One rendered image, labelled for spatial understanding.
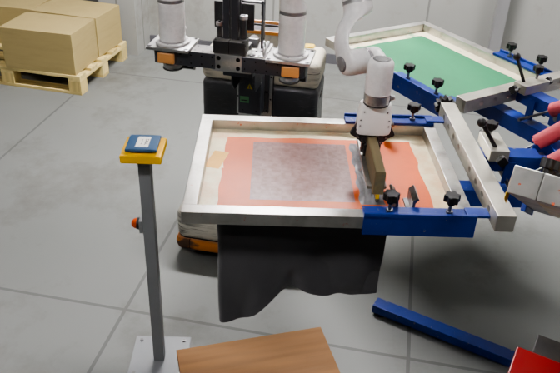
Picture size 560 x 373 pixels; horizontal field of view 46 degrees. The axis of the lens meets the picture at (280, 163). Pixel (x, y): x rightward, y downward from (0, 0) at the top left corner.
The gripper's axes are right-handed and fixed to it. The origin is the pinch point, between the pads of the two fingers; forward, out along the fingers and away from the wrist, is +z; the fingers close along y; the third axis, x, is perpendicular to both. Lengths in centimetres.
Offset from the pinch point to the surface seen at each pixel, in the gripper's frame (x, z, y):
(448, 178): 8.5, 4.5, -22.6
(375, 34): -120, 7, -18
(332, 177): 4.5, 8.2, 11.1
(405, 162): -6.0, 8.2, -12.8
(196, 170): 8, 5, 51
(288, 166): -1.6, 8.3, 24.1
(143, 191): -9, 25, 71
